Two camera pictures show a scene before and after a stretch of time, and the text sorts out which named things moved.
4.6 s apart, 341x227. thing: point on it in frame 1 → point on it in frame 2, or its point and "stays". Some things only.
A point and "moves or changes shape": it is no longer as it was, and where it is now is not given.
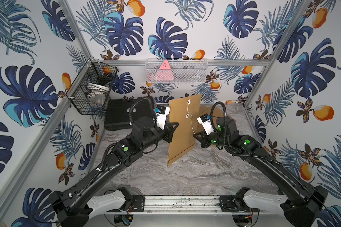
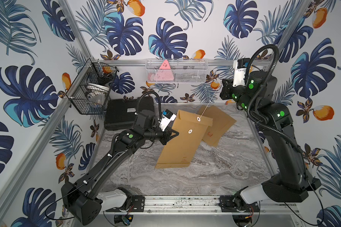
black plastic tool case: x=116 y=112 stays
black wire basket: x=89 y=93 stays
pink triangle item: x=166 y=75 stays
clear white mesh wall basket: x=184 y=71 stays
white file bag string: x=187 y=116 → x=199 y=118
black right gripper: x=204 y=144 → x=228 y=88
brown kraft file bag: x=185 y=111 moves or changes shape
